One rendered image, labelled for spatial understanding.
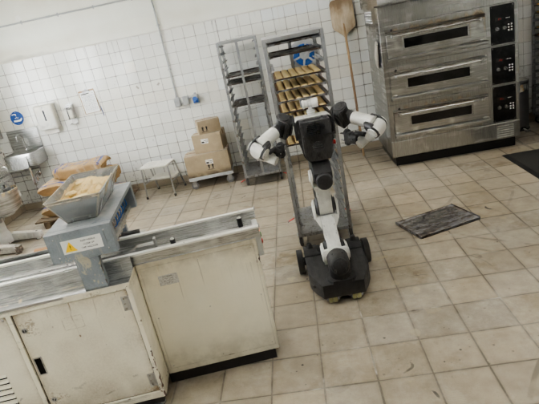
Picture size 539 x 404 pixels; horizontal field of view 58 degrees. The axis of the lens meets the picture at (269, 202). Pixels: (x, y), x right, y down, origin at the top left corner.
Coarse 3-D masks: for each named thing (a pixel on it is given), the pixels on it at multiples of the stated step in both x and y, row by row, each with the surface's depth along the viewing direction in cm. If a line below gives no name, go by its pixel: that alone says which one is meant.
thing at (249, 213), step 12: (216, 216) 300; (228, 216) 300; (240, 216) 301; (252, 216) 302; (168, 228) 298; (180, 228) 299; (192, 228) 300; (204, 228) 301; (120, 240) 297; (132, 240) 298; (144, 240) 299; (12, 264) 294; (24, 264) 295; (36, 264) 296; (48, 264) 296
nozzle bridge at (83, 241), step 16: (112, 192) 292; (128, 192) 306; (112, 208) 262; (128, 208) 303; (64, 224) 252; (80, 224) 247; (96, 224) 242; (48, 240) 241; (64, 240) 242; (80, 240) 243; (96, 240) 244; (112, 240) 245; (64, 256) 244; (80, 256) 246; (96, 256) 247; (80, 272) 248; (96, 272) 249; (96, 288) 252
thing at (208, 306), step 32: (224, 224) 302; (192, 256) 274; (224, 256) 276; (256, 256) 278; (160, 288) 278; (192, 288) 280; (224, 288) 282; (256, 288) 285; (160, 320) 284; (192, 320) 287; (224, 320) 289; (256, 320) 292; (192, 352) 294; (224, 352) 296; (256, 352) 299
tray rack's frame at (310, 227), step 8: (288, 32) 432; (296, 32) 391; (304, 32) 375; (312, 32) 375; (272, 40) 376; (280, 40) 377; (304, 208) 489; (304, 216) 469; (312, 216) 465; (304, 224) 451; (312, 224) 448; (344, 224) 434; (352, 224) 438; (304, 232) 435; (312, 232) 433; (320, 232) 433
